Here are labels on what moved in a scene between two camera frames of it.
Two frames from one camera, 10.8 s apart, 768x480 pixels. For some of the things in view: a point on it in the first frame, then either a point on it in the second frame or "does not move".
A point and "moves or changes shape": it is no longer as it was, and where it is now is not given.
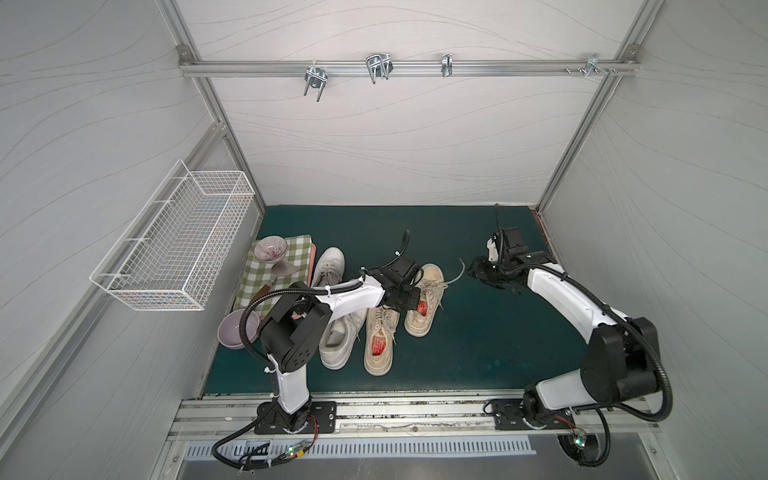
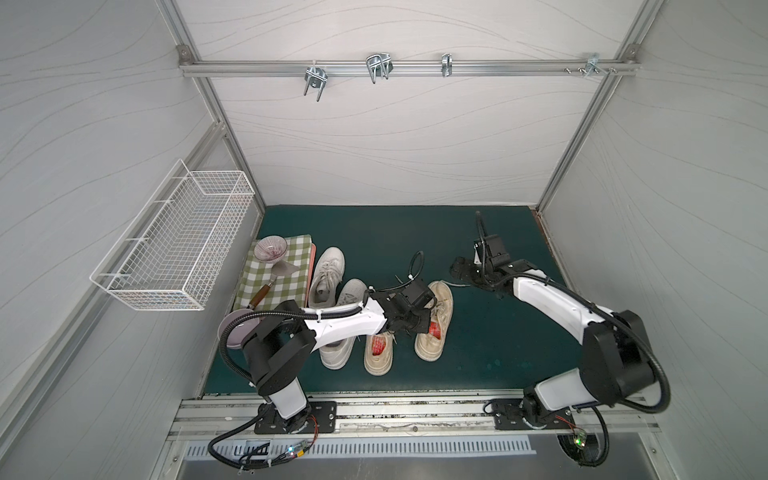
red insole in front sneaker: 378,345 does not move
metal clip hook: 446,64 does not move
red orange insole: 422,308 moves or changes shape
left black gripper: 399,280 to 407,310
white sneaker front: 339,339 does not move
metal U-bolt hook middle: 379,65 does not move
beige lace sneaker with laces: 419,323 moves or changes shape
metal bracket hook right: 593,62 does not move
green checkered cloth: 259,278 does not move
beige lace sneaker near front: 381,328 does not move
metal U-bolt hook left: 315,77 does not move
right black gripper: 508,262 to 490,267
